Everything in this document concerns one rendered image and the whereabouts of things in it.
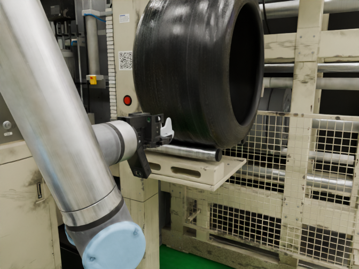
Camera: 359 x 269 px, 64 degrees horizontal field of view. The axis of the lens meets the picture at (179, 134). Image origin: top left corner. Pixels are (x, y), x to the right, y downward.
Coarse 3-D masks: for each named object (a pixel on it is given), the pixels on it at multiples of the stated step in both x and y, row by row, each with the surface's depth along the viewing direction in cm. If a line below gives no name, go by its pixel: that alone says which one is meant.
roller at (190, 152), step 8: (168, 144) 103; (176, 144) 102; (184, 144) 101; (160, 152) 106; (168, 152) 103; (176, 152) 101; (184, 152) 100; (192, 152) 98; (200, 152) 97; (208, 152) 95; (216, 152) 94; (216, 160) 95
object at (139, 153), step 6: (138, 144) 66; (138, 150) 66; (132, 156) 68; (138, 156) 67; (144, 156) 69; (132, 162) 69; (138, 162) 68; (144, 162) 69; (132, 168) 71; (138, 168) 70; (144, 168) 69; (150, 168) 72; (138, 174) 71; (144, 174) 70
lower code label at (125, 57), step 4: (120, 52) 115; (124, 52) 114; (128, 52) 113; (120, 56) 115; (124, 56) 114; (128, 56) 113; (120, 60) 116; (124, 60) 115; (128, 60) 114; (120, 64) 116; (124, 64) 115; (128, 64) 114; (120, 68) 116; (124, 68) 115; (128, 68) 114
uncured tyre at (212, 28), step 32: (160, 0) 86; (192, 0) 80; (224, 0) 80; (256, 0) 101; (160, 32) 82; (192, 32) 77; (224, 32) 78; (256, 32) 111; (160, 64) 82; (192, 64) 77; (224, 64) 80; (256, 64) 123; (160, 96) 86; (192, 96) 80; (224, 96) 83; (256, 96) 117; (192, 128) 88; (224, 128) 88
